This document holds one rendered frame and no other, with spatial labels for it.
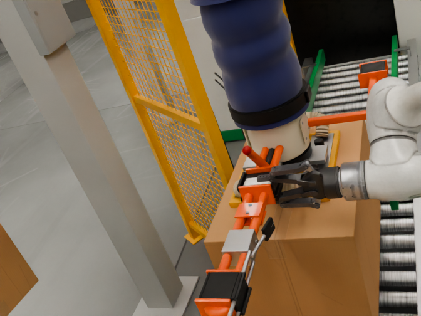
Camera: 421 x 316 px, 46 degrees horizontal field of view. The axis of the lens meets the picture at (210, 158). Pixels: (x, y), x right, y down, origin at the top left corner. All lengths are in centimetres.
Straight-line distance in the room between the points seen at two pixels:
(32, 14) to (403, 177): 142
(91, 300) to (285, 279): 187
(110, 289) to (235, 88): 200
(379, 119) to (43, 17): 133
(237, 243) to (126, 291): 197
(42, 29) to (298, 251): 126
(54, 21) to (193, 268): 158
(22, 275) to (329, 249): 140
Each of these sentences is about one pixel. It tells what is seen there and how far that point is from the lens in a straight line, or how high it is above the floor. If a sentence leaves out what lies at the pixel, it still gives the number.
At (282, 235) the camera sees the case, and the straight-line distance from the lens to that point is 129.
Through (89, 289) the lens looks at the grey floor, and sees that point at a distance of 318.
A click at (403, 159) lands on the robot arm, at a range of 114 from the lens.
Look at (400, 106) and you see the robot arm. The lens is 115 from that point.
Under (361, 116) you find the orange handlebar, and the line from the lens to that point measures 144.
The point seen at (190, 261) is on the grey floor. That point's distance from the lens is 297.
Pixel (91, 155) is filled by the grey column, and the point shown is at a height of 100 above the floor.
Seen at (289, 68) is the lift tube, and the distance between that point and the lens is 131.
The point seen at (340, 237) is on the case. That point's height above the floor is 103.
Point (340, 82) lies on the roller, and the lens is 318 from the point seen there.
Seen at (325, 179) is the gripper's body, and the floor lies 119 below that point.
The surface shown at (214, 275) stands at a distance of 102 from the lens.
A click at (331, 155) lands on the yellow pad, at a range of 151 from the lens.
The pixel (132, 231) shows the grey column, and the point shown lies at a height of 56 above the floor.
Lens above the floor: 187
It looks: 29 degrees down
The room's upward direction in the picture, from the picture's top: 21 degrees counter-clockwise
